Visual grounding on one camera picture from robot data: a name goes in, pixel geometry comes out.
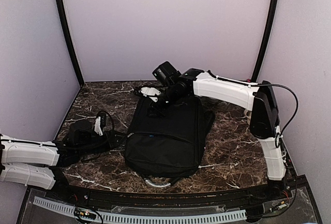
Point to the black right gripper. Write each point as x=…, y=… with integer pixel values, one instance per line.
x=160, y=112

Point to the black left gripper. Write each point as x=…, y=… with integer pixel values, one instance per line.
x=110, y=139

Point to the black student bag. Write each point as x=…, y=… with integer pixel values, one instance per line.
x=162, y=150

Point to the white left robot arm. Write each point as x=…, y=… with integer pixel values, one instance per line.
x=36, y=163

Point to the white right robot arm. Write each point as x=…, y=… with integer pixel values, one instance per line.
x=257, y=98

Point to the small circuit board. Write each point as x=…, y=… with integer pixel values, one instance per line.
x=84, y=214

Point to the beige ceramic mug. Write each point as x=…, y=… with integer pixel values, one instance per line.
x=247, y=114

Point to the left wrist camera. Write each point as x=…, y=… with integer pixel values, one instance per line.
x=100, y=123

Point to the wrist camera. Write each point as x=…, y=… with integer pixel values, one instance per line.
x=150, y=92
x=100, y=123

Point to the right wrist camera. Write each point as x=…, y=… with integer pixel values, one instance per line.
x=150, y=92

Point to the white slotted cable duct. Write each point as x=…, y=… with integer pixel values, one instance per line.
x=121, y=214

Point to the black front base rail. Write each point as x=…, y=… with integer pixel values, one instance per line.
x=299, y=195

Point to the right black corner post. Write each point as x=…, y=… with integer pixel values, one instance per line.
x=265, y=40

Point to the black corner post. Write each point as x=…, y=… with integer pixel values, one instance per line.
x=68, y=40
x=265, y=40

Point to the left black corner post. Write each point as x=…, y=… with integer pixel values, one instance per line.
x=68, y=40

